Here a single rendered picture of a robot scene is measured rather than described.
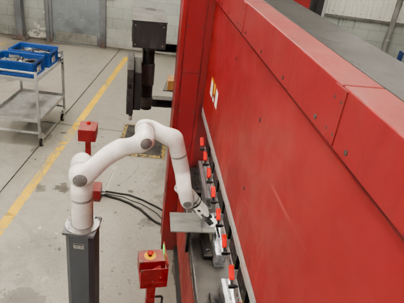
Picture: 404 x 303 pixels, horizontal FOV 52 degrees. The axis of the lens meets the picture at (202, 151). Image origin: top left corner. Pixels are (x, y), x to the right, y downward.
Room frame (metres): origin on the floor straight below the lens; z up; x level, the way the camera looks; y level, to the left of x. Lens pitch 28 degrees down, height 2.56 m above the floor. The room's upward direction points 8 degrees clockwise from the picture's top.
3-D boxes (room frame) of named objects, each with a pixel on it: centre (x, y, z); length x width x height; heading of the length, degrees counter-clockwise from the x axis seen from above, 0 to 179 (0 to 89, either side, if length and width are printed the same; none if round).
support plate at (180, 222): (2.00, 0.00, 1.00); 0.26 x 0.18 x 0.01; 100
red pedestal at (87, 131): (3.49, 1.10, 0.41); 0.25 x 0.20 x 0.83; 100
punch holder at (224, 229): (1.66, -0.20, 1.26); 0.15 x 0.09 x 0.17; 10
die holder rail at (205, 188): (2.57, -0.05, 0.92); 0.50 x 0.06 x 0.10; 10
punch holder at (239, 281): (1.26, -0.27, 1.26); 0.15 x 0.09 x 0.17; 10
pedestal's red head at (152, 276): (1.86, 0.20, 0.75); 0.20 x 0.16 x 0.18; 16
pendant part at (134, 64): (3.12, 0.60, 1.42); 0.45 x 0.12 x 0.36; 12
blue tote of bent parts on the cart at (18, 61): (4.59, 2.25, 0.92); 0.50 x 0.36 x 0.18; 91
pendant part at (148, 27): (3.18, 0.53, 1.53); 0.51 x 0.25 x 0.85; 12
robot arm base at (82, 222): (1.84, 0.62, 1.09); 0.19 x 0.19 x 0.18
